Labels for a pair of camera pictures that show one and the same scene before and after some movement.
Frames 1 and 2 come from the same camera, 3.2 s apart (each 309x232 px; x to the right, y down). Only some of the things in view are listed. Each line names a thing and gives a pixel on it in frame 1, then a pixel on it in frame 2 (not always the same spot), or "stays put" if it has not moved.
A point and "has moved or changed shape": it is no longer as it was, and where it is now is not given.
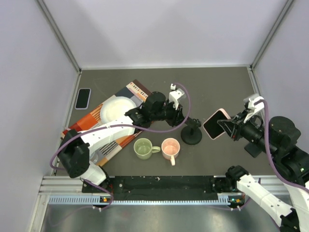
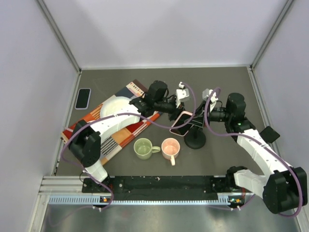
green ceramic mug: (143, 149) stays put
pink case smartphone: (211, 125) → (182, 131)
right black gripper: (232, 127) → (200, 113)
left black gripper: (177, 117) stays put
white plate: (115, 108) stays put
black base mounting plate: (159, 188) stays put
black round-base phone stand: (191, 134) has moved or changed shape
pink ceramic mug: (170, 148) stays put
